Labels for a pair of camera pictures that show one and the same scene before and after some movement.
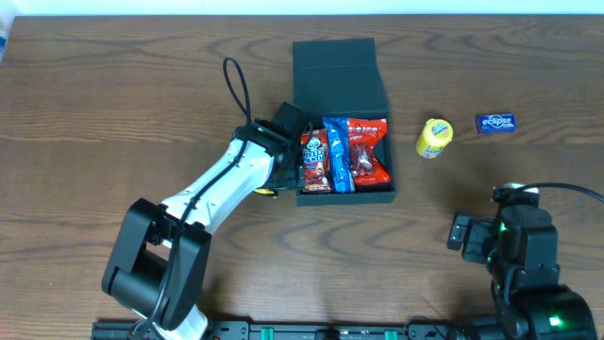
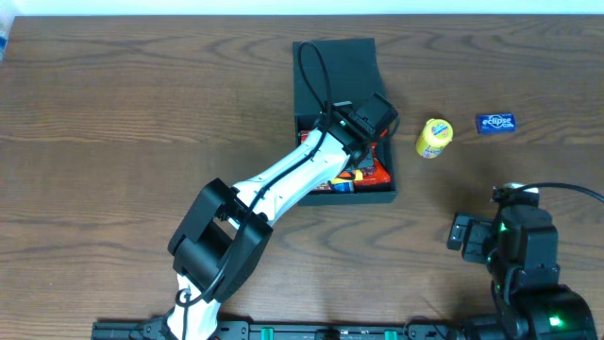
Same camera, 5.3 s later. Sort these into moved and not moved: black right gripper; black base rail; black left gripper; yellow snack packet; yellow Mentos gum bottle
Moved: black left gripper; yellow snack packet
Not moved: black base rail; black right gripper; yellow Mentos gum bottle
